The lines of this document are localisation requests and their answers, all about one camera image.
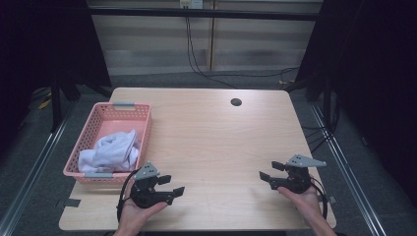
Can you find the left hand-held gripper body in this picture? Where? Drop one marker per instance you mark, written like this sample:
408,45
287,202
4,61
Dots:
147,193

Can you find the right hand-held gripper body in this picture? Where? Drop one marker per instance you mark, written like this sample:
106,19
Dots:
296,180

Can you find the pale lavender garment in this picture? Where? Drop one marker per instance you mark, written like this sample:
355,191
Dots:
111,150

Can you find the pink plastic basket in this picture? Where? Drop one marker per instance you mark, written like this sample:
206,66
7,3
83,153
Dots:
113,124

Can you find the person's right hand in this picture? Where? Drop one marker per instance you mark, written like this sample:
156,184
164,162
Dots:
303,201

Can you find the person's left hand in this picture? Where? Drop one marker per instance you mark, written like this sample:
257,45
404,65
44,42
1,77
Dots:
134,214

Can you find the black tape piece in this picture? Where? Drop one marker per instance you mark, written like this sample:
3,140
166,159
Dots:
72,203

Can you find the black metal stand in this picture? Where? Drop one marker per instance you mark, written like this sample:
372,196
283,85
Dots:
56,108

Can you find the yellow floor object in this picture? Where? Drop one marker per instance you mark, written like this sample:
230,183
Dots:
44,104

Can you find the black curtain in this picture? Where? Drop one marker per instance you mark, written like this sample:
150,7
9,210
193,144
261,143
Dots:
377,65
39,42

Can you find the metal floor rail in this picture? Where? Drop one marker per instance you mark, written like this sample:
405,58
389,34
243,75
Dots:
347,170
36,164

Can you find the black horizontal frame bar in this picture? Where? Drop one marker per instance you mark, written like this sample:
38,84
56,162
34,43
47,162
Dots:
229,14

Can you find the white wall socket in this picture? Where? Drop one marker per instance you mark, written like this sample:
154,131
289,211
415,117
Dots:
191,4

